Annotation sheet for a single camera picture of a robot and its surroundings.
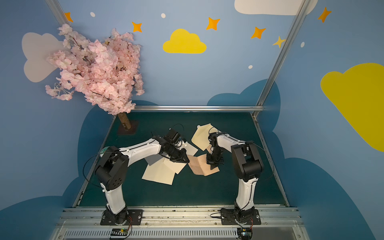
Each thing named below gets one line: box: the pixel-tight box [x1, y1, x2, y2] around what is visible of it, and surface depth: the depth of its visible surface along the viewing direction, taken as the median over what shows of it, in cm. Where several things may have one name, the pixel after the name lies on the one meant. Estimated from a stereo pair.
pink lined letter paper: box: [187, 153, 220, 177], surface depth 94 cm
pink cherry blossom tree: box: [45, 24, 145, 115], surface depth 70 cm
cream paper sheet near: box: [142, 155, 186, 185], surface depth 92 cm
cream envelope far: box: [191, 123, 219, 152], surface depth 110 cm
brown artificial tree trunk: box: [117, 112, 132, 130], surface depth 107 cm
